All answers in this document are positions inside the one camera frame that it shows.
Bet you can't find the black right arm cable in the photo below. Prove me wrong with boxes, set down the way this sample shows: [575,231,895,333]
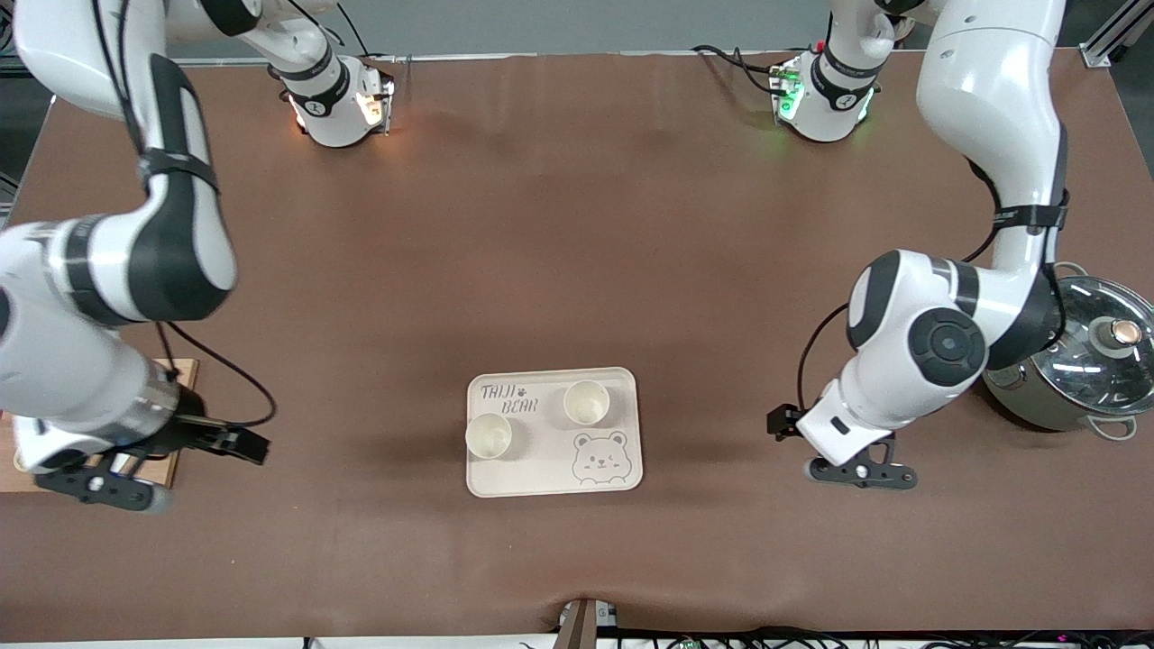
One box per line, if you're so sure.
[90,0,277,429]

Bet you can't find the aluminium frame profile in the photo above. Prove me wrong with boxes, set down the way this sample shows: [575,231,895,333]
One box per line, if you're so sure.
[1077,0,1154,71]

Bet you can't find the black left base cables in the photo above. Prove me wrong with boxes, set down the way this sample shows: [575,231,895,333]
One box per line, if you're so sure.
[691,43,785,96]

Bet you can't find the brown table mat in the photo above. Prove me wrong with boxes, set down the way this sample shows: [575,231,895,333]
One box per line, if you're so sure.
[0,52,1154,643]

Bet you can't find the wooden cutting board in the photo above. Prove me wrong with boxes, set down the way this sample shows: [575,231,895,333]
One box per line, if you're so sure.
[0,359,199,493]

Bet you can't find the cream bear print tray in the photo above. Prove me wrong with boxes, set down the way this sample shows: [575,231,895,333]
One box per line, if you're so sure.
[466,367,645,498]

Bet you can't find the glass pot lid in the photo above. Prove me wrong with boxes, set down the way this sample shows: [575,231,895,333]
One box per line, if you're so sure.
[1028,277,1154,417]

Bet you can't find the white IKEA cup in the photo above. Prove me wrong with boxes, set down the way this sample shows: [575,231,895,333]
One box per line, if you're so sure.
[563,380,611,426]
[465,413,513,460]

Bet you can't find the metal clamp bracket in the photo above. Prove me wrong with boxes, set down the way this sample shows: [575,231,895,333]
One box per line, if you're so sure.
[557,598,620,649]

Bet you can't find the black right base cable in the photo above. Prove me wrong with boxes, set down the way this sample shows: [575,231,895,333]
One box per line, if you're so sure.
[338,0,375,59]

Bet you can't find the grey pot with glass lid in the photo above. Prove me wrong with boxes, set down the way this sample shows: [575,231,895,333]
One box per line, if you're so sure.
[983,261,1154,443]

